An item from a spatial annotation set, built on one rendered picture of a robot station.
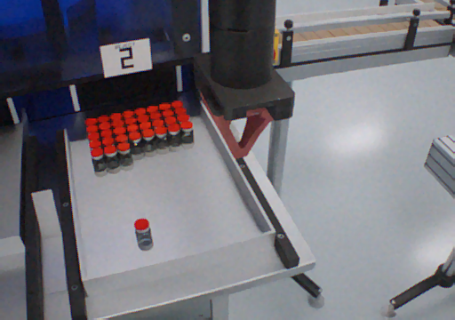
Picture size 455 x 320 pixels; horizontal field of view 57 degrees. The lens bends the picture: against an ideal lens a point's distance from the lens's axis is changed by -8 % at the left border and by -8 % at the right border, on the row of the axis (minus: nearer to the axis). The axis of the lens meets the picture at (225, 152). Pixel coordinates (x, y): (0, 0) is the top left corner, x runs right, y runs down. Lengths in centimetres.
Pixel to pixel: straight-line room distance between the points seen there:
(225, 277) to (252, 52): 33
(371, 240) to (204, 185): 123
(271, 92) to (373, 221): 159
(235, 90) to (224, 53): 3
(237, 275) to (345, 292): 111
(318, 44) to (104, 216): 63
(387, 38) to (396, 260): 96
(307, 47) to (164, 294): 67
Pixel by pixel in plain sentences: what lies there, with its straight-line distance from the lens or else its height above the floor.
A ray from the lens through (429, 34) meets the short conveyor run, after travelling 126.
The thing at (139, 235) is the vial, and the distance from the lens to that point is 61.
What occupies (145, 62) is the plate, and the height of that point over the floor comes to 100.
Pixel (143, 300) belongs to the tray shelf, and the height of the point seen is 88.
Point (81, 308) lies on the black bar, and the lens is 58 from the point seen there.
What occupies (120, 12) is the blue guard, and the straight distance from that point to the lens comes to 77.
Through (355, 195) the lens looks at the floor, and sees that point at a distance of 203.
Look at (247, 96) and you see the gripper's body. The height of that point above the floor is 117.
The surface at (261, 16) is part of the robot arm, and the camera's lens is 37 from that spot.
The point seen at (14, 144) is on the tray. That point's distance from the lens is 89.
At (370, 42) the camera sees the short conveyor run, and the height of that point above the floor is 92.
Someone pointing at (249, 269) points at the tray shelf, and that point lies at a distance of 61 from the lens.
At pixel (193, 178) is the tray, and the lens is 73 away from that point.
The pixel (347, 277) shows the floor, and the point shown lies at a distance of 173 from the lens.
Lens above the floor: 138
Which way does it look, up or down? 39 degrees down
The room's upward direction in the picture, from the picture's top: straight up
